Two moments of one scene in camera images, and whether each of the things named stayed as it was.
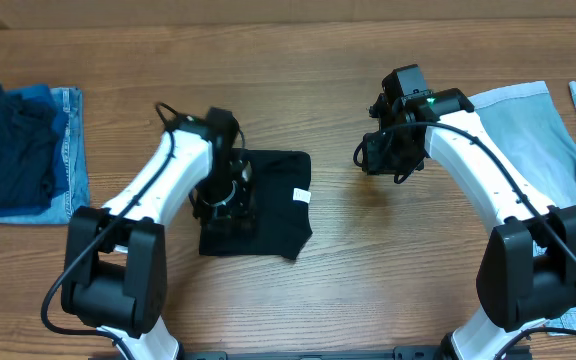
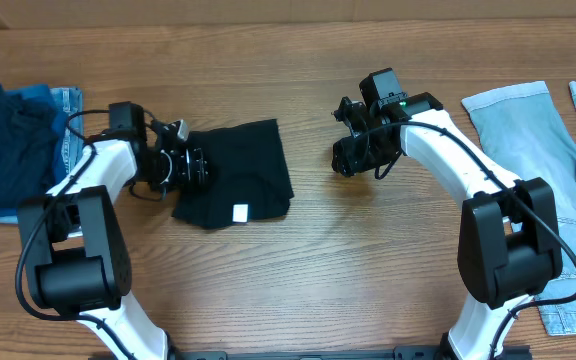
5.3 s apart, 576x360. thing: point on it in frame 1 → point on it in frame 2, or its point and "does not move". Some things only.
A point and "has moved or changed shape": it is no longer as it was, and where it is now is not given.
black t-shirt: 283,222 has moved or changed shape
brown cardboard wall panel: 22,14 does not move
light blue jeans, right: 530,114 does not move
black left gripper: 223,211 → 196,168
